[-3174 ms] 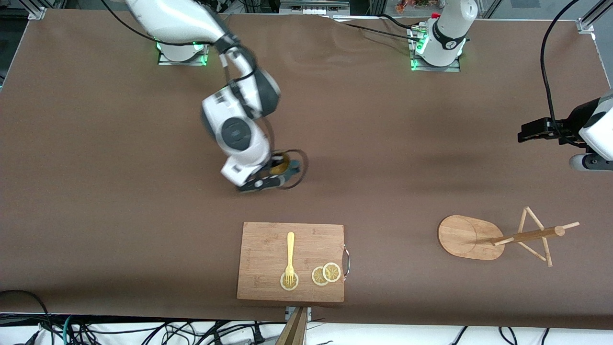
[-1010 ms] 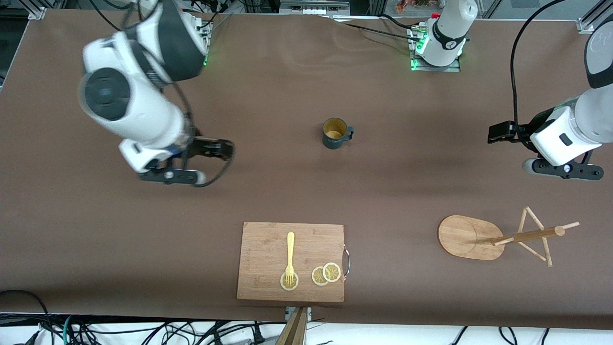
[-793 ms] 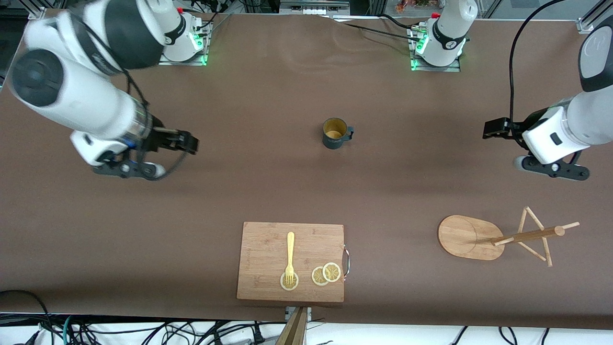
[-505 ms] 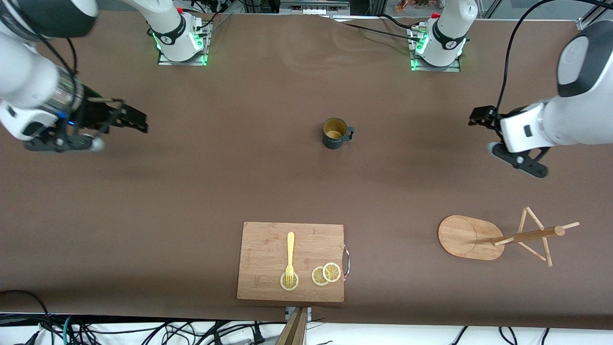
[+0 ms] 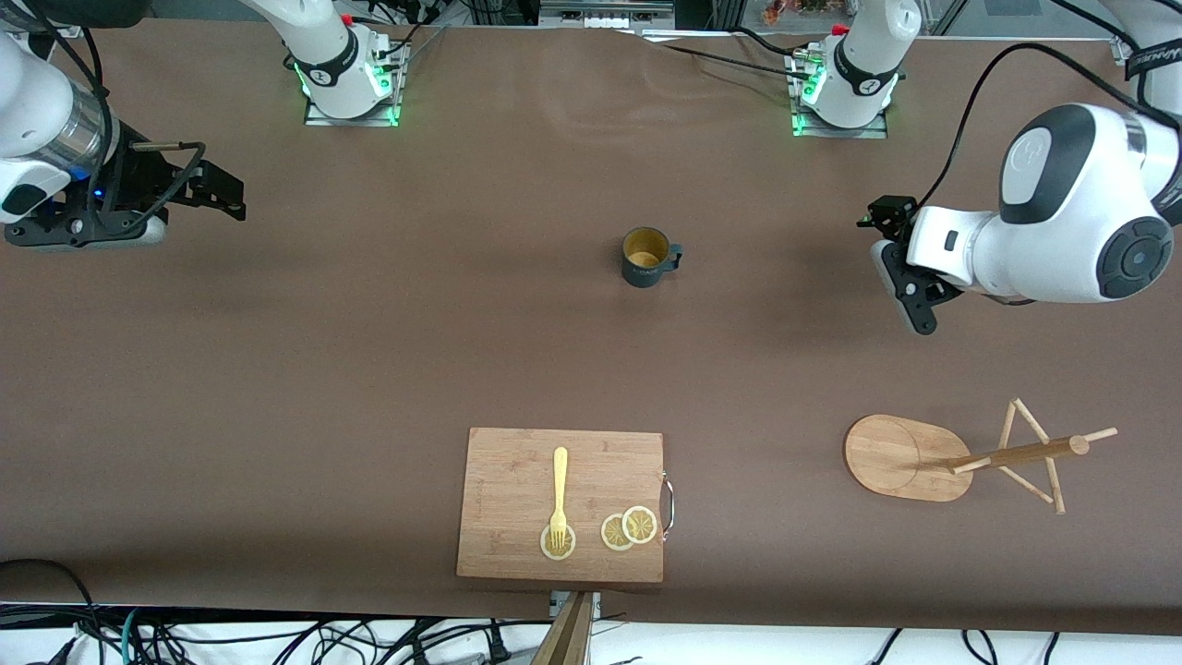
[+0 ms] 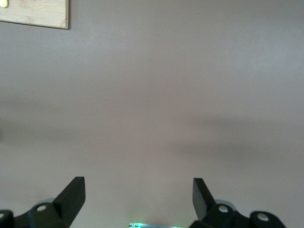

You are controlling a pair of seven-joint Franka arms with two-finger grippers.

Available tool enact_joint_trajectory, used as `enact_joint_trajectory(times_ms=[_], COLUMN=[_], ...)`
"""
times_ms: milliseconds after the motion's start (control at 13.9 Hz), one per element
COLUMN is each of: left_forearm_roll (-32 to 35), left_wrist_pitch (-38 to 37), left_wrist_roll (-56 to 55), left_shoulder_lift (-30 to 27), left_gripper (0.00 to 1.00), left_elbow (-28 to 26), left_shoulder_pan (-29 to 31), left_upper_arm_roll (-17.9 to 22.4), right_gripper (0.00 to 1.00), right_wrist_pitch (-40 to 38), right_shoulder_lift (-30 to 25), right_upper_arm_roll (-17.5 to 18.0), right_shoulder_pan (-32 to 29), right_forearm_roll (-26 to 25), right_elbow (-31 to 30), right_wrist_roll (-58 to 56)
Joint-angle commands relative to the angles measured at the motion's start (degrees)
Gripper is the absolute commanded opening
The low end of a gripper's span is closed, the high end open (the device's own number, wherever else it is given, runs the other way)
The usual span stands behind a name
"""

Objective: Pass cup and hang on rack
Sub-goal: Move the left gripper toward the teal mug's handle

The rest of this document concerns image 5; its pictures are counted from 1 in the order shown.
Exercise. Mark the yellow plastic fork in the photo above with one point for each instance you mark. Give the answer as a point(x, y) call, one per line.
point(560, 480)

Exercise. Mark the lemon slice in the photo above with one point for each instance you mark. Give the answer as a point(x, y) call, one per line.
point(639, 525)
point(568, 547)
point(611, 534)

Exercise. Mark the white power strip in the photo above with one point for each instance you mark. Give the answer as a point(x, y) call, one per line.
point(600, 17)

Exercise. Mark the wooden mug rack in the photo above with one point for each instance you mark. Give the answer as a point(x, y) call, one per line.
point(891, 457)

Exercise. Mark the wooden post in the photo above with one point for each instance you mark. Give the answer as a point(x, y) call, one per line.
point(568, 642)

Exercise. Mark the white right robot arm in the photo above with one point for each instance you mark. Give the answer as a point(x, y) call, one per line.
point(323, 46)

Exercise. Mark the wooden cutting board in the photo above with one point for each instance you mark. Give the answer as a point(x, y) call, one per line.
point(508, 480)

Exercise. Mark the metal post bracket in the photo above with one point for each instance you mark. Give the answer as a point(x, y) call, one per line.
point(557, 605)

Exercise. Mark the teal cup yellow inside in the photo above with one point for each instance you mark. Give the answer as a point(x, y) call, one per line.
point(644, 277)

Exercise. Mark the brown table cover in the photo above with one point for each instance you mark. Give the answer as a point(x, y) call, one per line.
point(591, 369)

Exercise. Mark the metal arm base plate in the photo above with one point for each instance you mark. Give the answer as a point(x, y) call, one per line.
point(319, 117)
point(873, 132)

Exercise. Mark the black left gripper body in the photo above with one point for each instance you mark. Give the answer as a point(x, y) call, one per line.
point(894, 211)

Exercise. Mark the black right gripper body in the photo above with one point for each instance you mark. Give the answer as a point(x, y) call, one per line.
point(140, 180)

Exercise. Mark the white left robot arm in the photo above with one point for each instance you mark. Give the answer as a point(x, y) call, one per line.
point(1062, 203)

